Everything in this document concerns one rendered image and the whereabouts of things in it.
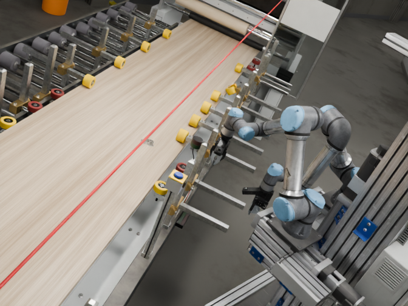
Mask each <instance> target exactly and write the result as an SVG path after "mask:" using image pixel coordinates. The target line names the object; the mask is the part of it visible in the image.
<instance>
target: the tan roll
mask: <svg viewBox="0 0 408 306"><path fill-rule="evenodd" d="M175 3H176V4H178V5H180V6H182V7H184V8H187V9H189V10H191V11H193V12H196V13H198V14H200V15H202V16H204V17H206V18H208V19H210V20H212V21H215V22H217V23H219V24H221V25H223V26H225V27H227V28H229V29H232V30H234V31H236V32H238V33H241V34H243V35H245V34H246V32H249V33H250V31H252V30H251V29H249V28H248V26H249V23H247V22H244V21H242V20H240V19H238V18H235V17H233V16H231V15H229V14H227V13H225V12H223V11H221V10H218V9H216V8H214V7H211V6H210V5H208V4H205V3H204V2H201V1H199V0H175ZM251 34H253V35H255V36H258V37H260V38H262V39H264V40H266V41H269V40H270V38H268V37H266V36H264V35H261V34H260V33H257V32H255V31H252V32H251Z"/></svg>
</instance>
